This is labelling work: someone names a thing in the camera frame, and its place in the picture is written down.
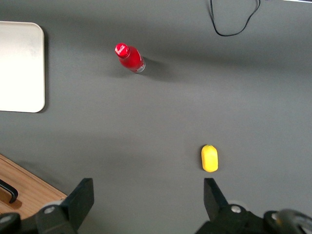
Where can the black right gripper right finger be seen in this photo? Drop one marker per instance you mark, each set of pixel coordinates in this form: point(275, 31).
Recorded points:
point(224, 219)

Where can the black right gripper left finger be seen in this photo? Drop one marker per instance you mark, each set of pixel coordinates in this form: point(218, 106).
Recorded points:
point(70, 214)

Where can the cream plastic tray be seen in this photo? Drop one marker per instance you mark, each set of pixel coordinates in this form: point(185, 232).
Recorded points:
point(19, 68)

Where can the wooden drawer cabinet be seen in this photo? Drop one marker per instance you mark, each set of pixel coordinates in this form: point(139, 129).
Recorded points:
point(36, 190)

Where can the wooden drawer front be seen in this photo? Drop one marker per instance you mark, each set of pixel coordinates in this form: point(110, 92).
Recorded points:
point(29, 190)

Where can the yellow lemon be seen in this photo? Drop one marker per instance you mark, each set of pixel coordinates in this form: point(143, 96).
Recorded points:
point(209, 158)

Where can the red cola bottle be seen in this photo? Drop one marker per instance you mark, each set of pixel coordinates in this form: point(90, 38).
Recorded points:
point(130, 58)

